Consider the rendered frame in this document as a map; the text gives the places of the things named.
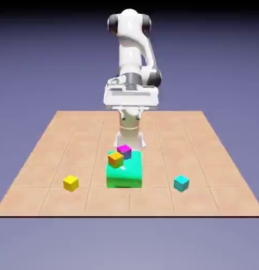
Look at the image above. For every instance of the small orange cube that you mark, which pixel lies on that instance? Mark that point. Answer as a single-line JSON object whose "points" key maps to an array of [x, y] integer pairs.
{"points": [[115, 159]]}

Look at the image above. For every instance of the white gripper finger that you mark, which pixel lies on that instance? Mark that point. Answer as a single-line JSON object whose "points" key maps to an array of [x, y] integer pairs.
{"points": [[122, 113], [139, 113]]}

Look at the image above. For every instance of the small magenta cube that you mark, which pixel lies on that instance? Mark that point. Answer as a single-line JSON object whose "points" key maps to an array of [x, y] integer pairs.
{"points": [[125, 150]]}

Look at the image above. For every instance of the large green box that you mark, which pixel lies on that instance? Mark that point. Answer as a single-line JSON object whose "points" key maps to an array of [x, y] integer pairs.
{"points": [[124, 171]]}

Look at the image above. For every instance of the small yellow cube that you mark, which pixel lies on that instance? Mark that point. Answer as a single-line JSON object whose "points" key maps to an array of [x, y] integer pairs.
{"points": [[70, 183]]}

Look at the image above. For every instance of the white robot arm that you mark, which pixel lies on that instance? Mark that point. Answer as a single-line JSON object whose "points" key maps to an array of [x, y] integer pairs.
{"points": [[129, 52]]}

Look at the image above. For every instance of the small cyan cube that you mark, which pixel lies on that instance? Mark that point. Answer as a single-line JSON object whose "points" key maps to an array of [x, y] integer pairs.
{"points": [[181, 183]]}

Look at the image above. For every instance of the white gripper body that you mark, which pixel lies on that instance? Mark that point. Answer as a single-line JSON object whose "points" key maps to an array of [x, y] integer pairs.
{"points": [[130, 97]]}

